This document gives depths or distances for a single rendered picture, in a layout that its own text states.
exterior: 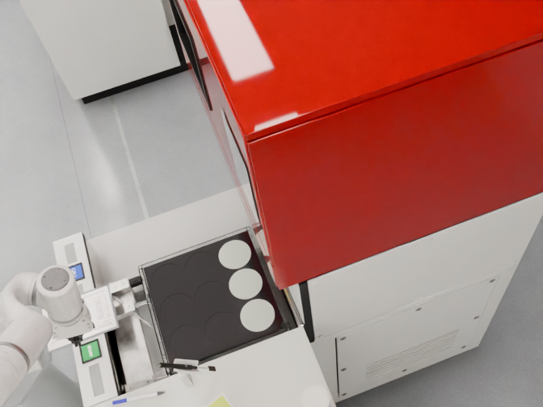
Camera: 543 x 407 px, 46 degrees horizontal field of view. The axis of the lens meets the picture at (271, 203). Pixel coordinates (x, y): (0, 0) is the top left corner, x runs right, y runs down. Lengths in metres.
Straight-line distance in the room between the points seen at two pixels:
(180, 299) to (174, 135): 1.68
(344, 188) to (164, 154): 2.23
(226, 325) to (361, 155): 0.84
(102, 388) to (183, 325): 0.28
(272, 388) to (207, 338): 0.27
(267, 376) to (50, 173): 2.14
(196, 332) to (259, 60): 0.97
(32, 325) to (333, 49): 0.81
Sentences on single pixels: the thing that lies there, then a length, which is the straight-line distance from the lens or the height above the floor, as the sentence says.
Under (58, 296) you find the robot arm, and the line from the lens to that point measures 1.51.
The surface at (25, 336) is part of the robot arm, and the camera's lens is 1.39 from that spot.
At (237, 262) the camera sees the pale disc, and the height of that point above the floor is 0.90.
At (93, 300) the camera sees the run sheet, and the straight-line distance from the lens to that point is 1.95.
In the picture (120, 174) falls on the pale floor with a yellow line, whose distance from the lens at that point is 3.41.
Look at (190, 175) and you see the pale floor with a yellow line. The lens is 3.29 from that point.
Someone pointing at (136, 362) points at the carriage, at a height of 0.88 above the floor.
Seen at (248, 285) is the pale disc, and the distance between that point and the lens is 1.91.
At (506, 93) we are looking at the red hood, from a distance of 1.28.
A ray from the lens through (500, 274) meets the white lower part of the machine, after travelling 2.10.
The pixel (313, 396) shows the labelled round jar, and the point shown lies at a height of 1.06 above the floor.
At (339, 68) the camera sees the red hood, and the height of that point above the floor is 1.82.
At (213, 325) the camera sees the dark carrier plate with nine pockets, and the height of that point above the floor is 0.90.
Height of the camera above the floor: 2.61
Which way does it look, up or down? 57 degrees down
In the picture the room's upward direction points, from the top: 11 degrees counter-clockwise
